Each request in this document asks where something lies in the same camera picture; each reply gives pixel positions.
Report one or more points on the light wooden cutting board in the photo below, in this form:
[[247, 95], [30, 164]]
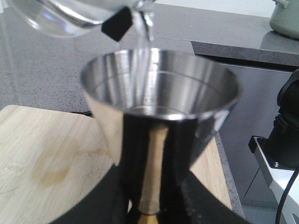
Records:
[[49, 161]]

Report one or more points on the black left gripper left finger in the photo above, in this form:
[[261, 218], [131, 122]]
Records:
[[106, 203]]

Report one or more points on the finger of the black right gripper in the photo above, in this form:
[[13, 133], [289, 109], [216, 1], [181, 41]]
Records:
[[118, 25]]

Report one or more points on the silver steel jigger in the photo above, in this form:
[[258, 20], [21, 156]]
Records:
[[157, 116]]

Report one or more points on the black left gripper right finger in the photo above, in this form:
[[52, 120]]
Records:
[[192, 203]]

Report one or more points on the pale green pot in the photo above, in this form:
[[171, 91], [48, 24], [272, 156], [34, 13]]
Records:
[[285, 18]]

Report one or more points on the clear glass beaker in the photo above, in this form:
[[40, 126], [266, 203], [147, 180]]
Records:
[[72, 18]]

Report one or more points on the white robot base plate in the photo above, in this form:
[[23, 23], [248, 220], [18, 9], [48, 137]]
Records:
[[277, 177]]

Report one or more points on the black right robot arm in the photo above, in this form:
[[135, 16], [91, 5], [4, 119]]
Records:
[[263, 135]]

